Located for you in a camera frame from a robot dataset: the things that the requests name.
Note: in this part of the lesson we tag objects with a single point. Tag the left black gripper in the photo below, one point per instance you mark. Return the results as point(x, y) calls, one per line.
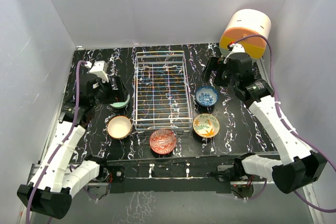
point(121, 92)

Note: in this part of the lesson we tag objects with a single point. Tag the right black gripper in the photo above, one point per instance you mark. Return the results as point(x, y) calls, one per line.
point(211, 66)

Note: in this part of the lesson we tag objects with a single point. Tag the pale green bowl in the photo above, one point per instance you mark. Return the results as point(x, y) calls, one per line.
point(120, 105)

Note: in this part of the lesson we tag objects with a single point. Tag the blue white patterned bowl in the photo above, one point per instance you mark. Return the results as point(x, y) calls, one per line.
point(206, 96)

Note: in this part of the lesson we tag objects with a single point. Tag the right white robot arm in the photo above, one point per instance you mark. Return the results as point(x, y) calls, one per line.
point(299, 164)

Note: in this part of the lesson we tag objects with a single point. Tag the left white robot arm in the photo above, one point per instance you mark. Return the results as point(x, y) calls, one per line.
point(72, 125)

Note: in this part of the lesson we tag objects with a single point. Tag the white bowl brown rim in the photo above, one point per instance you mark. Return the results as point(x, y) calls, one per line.
point(119, 127)

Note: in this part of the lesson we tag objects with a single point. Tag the pastel round drawer cabinet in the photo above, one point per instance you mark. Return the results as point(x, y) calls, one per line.
point(243, 23)

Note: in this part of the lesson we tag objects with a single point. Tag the cream bowl leaf pattern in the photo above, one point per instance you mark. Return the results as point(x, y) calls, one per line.
point(206, 125)

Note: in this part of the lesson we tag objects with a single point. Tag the red patterned bowl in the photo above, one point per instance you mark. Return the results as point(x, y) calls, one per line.
point(162, 141)

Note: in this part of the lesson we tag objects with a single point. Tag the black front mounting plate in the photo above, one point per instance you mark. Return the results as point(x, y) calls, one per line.
point(177, 174)

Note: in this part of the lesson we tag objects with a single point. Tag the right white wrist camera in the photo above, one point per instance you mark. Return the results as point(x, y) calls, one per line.
point(236, 51)

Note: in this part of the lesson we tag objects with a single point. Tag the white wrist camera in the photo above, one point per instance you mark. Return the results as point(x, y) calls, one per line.
point(236, 51)
point(99, 68)

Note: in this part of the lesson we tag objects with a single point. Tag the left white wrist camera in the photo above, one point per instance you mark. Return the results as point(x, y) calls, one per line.
point(99, 68)

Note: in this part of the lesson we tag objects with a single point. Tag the silver wire dish rack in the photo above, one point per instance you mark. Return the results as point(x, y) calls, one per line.
point(161, 97)

